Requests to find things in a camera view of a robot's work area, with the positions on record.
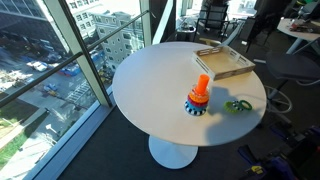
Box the white table pedestal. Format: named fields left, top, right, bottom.
left=148, top=134, right=200, bottom=170

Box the grey window mullion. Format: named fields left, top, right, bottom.
left=43, top=0, right=113, bottom=108

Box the blue ring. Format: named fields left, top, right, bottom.
left=184, top=101, right=208, bottom=114

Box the dark window handrail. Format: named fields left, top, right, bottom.
left=0, top=9, right=152, bottom=108

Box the stool with metal footring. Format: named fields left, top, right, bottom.
left=264, top=50, right=320, bottom=115

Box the wooden tray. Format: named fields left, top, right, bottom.
left=191, top=44, right=256, bottom=82

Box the orange rod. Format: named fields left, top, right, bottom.
left=195, top=73, right=211, bottom=96

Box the clear ring with coloured beads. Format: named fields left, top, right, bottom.
left=188, top=84, right=211, bottom=100

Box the white background table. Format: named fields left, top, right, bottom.
left=276, top=17, right=320, bottom=56

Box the red ring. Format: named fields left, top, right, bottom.
left=186, top=96, right=209, bottom=110

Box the blue bar clamp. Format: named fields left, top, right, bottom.
left=264, top=155, right=298, bottom=180
left=237, top=144, right=259, bottom=166

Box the small black white checkered ring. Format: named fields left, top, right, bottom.
left=232, top=100, right=245, bottom=112

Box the black office chair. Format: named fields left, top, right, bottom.
left=193, top=2, right=232, bottom=43

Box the yellow green toothed ring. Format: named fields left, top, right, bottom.
left=223, top=100, right=240, bottom=114

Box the dark green toothed ring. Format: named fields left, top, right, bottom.
left=238, top=99, right=253, bottom=112

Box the black white checkered base ring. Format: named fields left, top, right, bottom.
left=183, top=103, right=208, bottom=118

